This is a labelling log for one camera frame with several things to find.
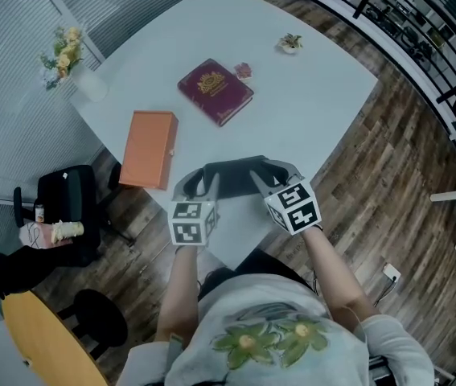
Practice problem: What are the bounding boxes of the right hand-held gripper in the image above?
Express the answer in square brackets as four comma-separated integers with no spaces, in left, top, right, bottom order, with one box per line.
[249,158,324,237]

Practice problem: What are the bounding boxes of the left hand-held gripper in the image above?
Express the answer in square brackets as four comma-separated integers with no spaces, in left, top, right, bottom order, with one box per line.
[166,167,223,248]

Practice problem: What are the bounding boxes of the person's left forearm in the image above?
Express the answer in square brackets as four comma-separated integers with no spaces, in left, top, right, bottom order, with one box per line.
[154,245,200,343]

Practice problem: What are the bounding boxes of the person's right forearm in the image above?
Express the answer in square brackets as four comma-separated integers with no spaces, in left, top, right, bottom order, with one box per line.
[302,225,377,321]

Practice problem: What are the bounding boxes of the orange rectangular box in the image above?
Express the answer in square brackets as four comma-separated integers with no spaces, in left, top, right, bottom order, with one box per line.
[118,109,179,191]

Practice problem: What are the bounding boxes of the person's black trousers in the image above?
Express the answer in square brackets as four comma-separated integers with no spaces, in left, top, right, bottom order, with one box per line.
[197,247,313,301]

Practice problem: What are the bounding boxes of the maroon hardcover book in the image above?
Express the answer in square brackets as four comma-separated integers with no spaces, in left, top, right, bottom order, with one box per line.
[177,57,255,128]

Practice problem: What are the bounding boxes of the small pink flower ornament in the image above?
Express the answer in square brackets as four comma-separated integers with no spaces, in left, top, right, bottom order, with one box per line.
[233,61,254,80]

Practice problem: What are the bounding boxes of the black office chair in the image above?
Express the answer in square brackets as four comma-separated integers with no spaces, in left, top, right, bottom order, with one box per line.
[0,165,136,297]

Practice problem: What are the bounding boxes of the person's white flower-print shirt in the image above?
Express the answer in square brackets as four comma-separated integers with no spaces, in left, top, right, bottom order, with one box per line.
[117,273,436,386]

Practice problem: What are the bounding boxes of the small potted plant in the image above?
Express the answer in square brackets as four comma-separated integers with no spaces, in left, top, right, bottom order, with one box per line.
[276,32,304,55]

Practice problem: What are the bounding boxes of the cream rolled item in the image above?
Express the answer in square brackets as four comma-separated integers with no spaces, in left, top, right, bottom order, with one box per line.
[51,220,85,244]

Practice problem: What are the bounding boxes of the white vase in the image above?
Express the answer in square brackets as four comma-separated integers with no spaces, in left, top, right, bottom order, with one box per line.
[70,64,110,103]

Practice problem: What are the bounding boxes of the white power strip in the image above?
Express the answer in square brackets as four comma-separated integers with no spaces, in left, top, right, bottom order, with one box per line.
[383,262,402,283]

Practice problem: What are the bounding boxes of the black round stool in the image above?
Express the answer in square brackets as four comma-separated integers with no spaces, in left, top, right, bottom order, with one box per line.
[58,289,129,357]

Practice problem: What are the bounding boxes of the pink bag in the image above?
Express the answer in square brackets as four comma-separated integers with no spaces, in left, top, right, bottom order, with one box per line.
[18,221,58,250]

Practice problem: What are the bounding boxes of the yellow artificial flower bouquet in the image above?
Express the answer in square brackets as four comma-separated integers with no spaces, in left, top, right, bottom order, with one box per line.
[39,25,86,92]

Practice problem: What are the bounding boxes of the round wooden table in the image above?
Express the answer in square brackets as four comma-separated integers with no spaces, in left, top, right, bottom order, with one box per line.
[1,289,110,386]

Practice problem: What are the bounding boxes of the black floor cable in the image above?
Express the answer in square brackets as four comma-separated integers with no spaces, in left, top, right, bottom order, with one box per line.
[372,279,397,307]

